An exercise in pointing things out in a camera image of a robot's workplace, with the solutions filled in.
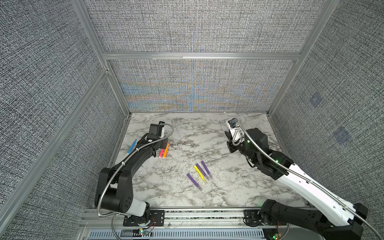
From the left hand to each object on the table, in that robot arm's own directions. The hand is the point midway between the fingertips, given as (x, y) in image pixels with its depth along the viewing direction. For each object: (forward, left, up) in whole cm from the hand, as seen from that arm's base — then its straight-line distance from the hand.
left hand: (160, 137), depth 90 cm
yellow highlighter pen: (-20, -23, -12) cm, 32 cm away
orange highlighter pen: (-5, -1, -12) cm, 13 cm away
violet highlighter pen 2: (-17, -27, -12) cm, 34 cm away
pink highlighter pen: (-4, +1, -12) cm, 13 cm away
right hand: (-12, -35, +21) cm, 42 cm away
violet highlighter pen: (-19, -25, -12) cm, 34 cm away
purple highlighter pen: (-21, -17, -12) cm, 29 cm away
